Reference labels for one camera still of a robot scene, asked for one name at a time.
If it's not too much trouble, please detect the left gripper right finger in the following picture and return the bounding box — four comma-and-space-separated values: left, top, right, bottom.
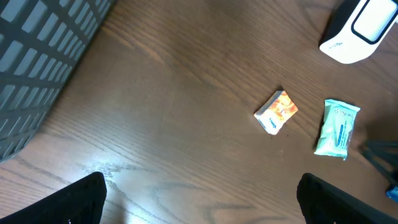
297, 173, 397, 224

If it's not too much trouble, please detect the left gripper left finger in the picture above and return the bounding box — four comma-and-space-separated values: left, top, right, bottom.
1, 172, 107, 224

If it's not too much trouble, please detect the blue Oreo cookie pack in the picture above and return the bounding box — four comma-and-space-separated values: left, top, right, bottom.
386, 185, 398, 203

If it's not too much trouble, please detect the teal green snack packet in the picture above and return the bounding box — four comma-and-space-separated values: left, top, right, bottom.
314, 99, 361, 161

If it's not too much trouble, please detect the grey plastic mesh basket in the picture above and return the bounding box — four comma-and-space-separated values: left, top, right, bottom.
1, 0, 116, 162

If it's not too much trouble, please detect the small orange snack box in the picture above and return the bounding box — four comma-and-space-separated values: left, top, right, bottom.
254, 90, 298, 135

